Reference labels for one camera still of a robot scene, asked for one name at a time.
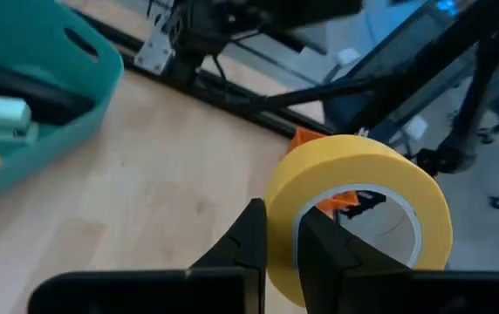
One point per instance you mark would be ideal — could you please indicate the yellow tape roll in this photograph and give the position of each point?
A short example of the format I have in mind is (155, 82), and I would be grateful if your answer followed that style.
(354, 161)

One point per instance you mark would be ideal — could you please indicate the white paper sheet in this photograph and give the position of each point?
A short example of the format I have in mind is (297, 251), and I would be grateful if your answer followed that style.
(347, 56)

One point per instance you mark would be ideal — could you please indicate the teal plastic bin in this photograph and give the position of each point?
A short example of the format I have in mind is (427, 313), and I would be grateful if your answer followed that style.
(101, 87)

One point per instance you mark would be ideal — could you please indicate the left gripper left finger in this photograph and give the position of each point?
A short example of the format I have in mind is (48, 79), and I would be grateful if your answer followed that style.
(249, 244)

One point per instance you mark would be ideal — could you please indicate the orange plastic basket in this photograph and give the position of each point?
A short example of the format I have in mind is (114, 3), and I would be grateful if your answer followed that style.
(304, 136)

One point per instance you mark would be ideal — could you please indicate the silver mounting bracket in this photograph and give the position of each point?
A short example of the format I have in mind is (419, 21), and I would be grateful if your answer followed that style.
(155, 52)

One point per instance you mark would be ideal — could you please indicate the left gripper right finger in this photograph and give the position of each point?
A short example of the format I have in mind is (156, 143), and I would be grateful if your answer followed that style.
(323, 257)

